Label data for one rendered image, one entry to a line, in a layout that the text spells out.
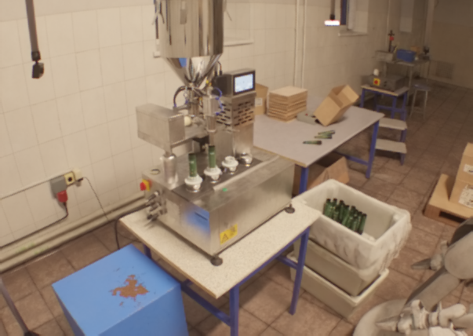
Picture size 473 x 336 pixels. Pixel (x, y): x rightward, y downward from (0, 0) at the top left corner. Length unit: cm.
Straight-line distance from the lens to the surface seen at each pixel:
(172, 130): 142
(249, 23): 379
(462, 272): 142
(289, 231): 169
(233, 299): 151
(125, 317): 154
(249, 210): 154
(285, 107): 307
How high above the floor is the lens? 177
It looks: 25 degrees down
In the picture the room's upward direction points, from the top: straight up
